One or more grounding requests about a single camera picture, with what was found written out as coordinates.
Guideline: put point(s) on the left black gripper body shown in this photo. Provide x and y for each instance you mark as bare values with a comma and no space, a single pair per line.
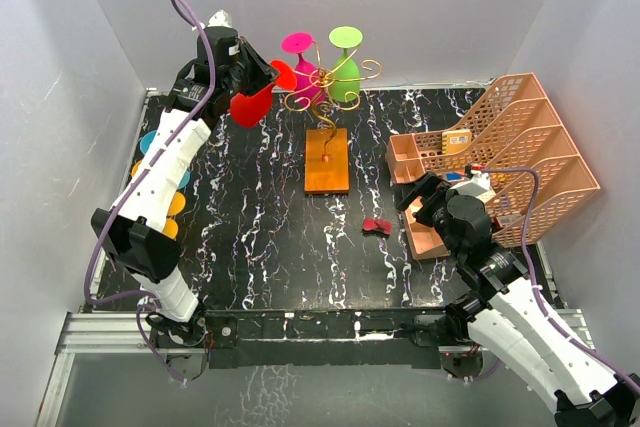
234,79

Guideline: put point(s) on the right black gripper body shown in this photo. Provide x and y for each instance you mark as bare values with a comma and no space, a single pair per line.
437,218

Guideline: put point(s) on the red wine glass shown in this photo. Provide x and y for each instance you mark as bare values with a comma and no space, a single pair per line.
248,111

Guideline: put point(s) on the pink wine glass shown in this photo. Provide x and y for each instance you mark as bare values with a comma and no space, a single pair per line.
298,43

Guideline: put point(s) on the blue wine glass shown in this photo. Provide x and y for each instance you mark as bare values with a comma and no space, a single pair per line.
144,145

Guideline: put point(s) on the yellow-base amber wine glass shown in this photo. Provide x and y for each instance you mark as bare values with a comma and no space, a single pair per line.
178,202

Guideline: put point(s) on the yellow-base orange wine glass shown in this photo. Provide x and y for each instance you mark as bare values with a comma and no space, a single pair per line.
171,228

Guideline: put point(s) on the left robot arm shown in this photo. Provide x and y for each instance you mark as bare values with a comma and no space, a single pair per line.
131,231

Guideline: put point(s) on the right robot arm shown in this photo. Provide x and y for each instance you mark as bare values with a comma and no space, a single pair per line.
505,311

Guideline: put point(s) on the green wine glass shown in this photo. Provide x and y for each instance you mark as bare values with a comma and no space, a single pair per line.
346,73

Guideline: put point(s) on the pink file rack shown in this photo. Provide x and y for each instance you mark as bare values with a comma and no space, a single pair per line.
540,176

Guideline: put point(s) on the pink desk organizer tray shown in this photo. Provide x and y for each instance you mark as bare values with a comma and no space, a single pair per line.
411,156

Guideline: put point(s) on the red bow hair clip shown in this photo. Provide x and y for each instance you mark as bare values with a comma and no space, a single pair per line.
378,226

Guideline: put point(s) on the orange card box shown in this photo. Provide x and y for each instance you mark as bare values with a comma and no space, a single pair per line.
455,141

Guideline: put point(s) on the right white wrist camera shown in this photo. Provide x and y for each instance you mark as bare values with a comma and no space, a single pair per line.
477,184

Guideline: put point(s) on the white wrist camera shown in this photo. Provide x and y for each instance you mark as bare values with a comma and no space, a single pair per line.
221,18
477,184

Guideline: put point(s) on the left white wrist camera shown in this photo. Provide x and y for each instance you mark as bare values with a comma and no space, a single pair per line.
221,18

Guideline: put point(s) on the gold wire wine glass rack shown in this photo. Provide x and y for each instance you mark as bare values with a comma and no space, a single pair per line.
326,161

